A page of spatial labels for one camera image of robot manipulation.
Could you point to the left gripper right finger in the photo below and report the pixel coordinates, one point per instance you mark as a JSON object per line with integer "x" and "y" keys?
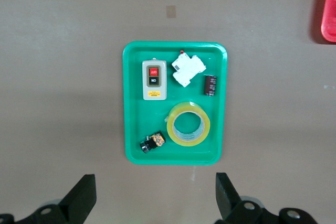
{"x": 228, "y": 200}

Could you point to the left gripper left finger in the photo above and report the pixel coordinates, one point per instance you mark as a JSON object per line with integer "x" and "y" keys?
{"x": 78, "y": 203}

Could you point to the yellowish clear tape roll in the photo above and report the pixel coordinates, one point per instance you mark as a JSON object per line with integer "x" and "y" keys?
{"x": 170, "y": 129}

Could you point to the green plastic tray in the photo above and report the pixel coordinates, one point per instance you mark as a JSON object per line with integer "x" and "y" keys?
{"x": 141, "y": 119}

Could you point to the clear tape patch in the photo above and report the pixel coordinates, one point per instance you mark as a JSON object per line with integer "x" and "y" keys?
{"x": 171, "y": 11}

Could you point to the red plastic tray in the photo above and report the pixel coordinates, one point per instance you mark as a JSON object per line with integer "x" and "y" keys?
{"x": 329, "y": 11}

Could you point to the white circuit breaker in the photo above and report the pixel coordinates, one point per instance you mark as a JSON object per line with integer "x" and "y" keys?
{"x": 187, "y": 69}

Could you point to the black push button switch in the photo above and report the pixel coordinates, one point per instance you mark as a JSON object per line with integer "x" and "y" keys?
{"x": 152, "y": 142}

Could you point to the grey on-off switch box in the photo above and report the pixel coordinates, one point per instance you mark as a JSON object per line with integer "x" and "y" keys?
{"x": 155, "y": 93}

